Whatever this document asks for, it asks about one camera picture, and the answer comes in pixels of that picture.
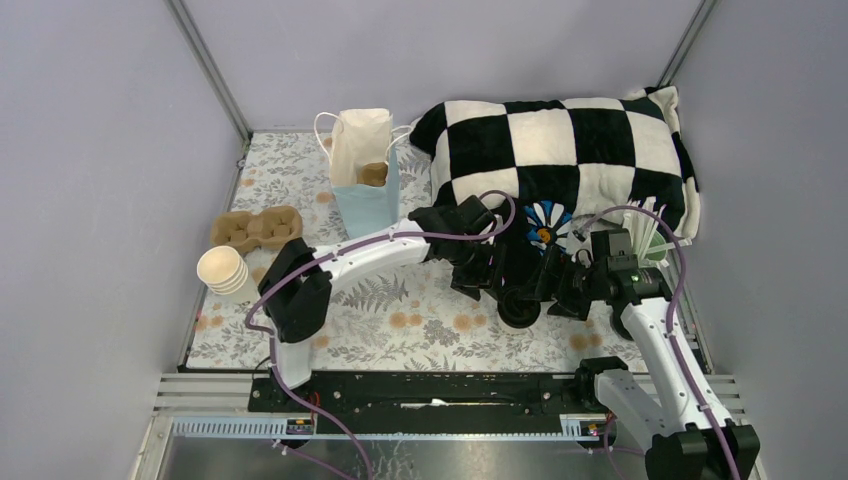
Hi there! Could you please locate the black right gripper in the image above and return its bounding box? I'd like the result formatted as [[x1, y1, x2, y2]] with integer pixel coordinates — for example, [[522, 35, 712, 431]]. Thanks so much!
[[515, 245, 606, 321]]

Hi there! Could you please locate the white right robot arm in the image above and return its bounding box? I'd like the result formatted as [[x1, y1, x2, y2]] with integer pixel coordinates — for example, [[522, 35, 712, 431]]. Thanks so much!
[[534, 229, 760, 479]]

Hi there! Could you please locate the white drinking straws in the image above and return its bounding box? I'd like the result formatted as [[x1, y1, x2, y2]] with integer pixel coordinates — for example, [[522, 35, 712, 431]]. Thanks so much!
[[623, 197, 674, 263]]

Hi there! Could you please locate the black plastic cup lid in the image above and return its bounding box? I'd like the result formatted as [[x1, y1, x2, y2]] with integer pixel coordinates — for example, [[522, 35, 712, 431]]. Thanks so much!
[[497, 287, 541, 329]]

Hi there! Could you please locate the black white checkered pillow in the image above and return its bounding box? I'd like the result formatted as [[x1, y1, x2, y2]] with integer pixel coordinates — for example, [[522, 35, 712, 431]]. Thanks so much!
[[409, 86, 701, 239]]

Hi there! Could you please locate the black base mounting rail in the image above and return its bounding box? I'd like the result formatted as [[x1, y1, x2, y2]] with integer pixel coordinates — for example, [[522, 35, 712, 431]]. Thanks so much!
[[248, 371, 609, 437]]

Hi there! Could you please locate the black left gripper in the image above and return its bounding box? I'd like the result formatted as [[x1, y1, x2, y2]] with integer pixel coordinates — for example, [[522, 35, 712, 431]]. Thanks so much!
[[448, 235, 506, 302]]

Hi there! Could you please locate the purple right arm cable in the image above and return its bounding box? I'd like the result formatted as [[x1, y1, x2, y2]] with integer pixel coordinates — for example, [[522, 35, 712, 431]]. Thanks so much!
[[572, 205, 743, 480]]

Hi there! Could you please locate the black cloth with daisy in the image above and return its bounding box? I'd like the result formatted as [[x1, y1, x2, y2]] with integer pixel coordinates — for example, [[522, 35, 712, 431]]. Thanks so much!
[[495, 199, 584, 287]]

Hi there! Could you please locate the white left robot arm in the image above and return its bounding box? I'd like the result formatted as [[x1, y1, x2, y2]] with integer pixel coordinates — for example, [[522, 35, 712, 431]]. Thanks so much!
[[245, 193, 521, 411]]

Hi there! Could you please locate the pale green plastic cup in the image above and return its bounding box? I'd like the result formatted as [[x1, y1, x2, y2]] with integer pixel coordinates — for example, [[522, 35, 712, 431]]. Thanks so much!
[[638, 229, 673, 264]]

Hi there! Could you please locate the stack of black lids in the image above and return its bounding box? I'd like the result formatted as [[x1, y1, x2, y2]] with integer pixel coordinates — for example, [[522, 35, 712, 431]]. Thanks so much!
[[610, 309, 633, 341]]

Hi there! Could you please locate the stack of white paper cups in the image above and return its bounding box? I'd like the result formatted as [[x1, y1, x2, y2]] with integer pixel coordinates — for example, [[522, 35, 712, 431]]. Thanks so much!
[[196, 246, 259, 304]]

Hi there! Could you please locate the light blue paper bag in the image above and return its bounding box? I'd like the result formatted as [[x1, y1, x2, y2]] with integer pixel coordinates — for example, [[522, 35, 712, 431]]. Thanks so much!
[[313, 108, 411, 239]]

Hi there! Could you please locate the brown cardboard cup carrier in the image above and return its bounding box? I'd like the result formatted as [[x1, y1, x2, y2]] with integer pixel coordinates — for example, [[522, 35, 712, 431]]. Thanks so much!
[[357, 162, 389, 188]]

